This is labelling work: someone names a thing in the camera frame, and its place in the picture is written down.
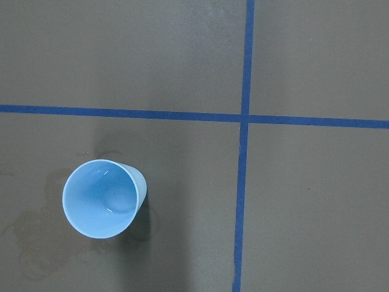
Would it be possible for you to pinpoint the light blue plastic cup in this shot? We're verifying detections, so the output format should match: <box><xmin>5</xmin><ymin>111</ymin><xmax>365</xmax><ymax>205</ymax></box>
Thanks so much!
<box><xmin>62</xmin><ymin>159</ymin><xmax>147</xmax><ymax>239</ymax></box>

